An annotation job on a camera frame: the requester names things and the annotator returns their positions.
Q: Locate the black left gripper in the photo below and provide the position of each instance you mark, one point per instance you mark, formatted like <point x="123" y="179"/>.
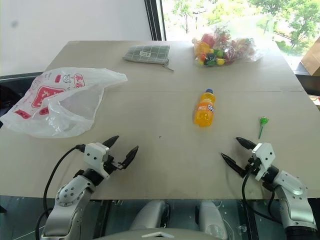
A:
<point x="112" y="164"/>

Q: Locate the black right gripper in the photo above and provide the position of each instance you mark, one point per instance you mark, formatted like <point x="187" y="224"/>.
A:
<point x="253" y="166"/>

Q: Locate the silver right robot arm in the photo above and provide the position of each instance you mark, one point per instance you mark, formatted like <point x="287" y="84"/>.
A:
<point x="292" y="187"/>

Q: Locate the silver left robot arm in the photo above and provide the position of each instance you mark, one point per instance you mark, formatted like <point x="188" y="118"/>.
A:
<point x="67" y="195"/>

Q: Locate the green lollipop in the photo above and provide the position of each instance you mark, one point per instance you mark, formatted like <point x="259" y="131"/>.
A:
<point x="263" y="121"/>

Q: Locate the orange soda bottle blue cap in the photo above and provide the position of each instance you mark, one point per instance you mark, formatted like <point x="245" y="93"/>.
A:
<point x="205" y="112"/>

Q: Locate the silver right robot thigh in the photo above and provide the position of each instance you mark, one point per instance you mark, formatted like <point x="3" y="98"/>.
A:
<point x="211" y="217"/>

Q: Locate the silver robot thigh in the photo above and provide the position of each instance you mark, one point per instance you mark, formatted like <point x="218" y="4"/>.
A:
<point x="211" y="217"/>
<point x="150" y="215"/>

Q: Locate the silver left robot thigh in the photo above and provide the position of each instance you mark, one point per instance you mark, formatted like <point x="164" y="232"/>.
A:
<point x="150" y="215"/>

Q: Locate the white plastic bag red print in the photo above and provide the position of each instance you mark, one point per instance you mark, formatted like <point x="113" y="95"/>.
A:
<point x="62" y="82"/>

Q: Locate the grey robot torso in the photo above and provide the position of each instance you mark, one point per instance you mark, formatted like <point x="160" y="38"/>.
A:
<point x="150" y="235"/>

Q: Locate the green checked fabric pouch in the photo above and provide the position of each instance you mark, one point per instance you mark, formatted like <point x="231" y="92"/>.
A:
<point x="147" y="53"/>

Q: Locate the clear bag of toy fruit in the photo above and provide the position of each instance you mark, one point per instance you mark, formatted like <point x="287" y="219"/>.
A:
<point x="212" y="53"/>

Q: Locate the brown cardboard box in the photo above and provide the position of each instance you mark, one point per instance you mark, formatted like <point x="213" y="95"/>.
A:
<point x="312" y="57"/>

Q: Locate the dark grey chair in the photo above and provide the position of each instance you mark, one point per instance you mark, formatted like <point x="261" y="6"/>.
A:
<point x="12" y="92"/>

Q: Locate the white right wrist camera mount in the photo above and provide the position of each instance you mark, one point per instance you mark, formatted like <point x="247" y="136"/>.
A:
<point x="265" y="155"/>

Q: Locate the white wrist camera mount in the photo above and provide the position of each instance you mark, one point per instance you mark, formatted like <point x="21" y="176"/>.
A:
<point x="265" y="155"/>
<point x="93" y="155"/>

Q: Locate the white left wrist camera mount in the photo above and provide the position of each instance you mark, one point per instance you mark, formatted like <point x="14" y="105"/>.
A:
<point x="93" y="155"/>

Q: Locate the black window frame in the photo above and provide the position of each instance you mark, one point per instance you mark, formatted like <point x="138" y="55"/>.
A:
<point x="155" y="20"/>

